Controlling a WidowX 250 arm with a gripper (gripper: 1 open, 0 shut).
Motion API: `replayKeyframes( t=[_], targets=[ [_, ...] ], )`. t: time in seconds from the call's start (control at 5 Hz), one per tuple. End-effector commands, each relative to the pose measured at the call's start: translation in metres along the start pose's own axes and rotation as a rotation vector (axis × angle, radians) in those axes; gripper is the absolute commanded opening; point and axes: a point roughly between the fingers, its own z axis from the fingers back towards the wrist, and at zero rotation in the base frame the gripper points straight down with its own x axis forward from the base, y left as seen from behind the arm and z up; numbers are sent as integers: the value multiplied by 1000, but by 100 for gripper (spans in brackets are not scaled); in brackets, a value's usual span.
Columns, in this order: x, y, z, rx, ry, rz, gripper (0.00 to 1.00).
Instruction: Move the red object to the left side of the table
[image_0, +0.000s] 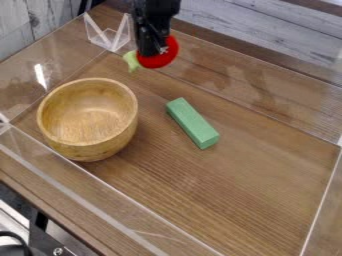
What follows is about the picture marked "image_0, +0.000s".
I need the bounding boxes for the black cable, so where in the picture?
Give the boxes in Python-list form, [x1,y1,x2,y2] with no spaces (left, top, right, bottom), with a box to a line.
[0,230,32,256]

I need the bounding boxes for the black metal table bracket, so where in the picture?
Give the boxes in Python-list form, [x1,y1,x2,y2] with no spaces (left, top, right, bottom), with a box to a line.
[28,212,76,256]

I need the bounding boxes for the wooden bowl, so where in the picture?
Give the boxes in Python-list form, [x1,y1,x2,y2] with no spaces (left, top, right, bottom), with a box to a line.
[36,78,139,162]

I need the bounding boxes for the clear acrylic tray walls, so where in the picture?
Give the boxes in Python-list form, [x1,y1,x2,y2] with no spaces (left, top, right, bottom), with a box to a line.
[0,7,342,256]

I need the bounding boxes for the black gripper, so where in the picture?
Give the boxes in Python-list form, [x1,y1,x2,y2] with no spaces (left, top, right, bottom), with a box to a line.
[132,0,181,57]

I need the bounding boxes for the red plush tomato green stem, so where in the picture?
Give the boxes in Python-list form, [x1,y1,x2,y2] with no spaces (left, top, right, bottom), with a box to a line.
[123,36,179,73]

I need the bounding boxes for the green rectangular block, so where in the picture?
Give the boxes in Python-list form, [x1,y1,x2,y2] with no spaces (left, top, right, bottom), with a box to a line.
[165,98,220,150]

